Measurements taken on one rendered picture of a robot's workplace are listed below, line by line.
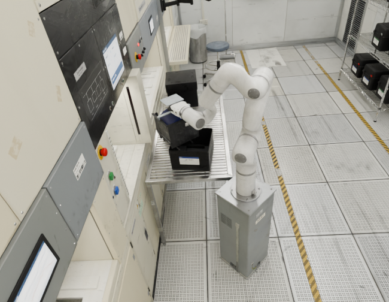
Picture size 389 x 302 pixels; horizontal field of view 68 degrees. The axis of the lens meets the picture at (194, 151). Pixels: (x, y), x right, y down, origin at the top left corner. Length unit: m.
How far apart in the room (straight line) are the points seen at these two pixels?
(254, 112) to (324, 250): 1.50
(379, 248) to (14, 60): 2.63
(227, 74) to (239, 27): 4.70
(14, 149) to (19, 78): 0.20
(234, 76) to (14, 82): 0.89
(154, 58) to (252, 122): 2.13
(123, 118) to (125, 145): 0.23
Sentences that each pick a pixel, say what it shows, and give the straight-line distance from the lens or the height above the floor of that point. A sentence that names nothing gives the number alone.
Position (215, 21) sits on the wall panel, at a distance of 6.02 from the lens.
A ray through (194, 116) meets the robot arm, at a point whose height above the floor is 1.29.
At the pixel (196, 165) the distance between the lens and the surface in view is 2.01.
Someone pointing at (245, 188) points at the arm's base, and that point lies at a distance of 1.79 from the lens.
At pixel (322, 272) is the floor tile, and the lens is 2.53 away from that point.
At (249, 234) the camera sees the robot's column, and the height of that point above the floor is 0.55.
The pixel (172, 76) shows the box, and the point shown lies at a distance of 2.80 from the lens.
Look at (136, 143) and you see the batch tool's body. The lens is 2.21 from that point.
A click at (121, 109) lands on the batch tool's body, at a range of 2.07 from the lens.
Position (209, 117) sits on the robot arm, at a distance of 1.67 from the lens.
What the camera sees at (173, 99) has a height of 1.27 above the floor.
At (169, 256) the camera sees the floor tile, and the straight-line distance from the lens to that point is 2.55.
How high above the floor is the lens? 2.14
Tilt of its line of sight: 38 degrees down
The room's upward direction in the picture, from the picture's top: 7 degrees counter-clockwise
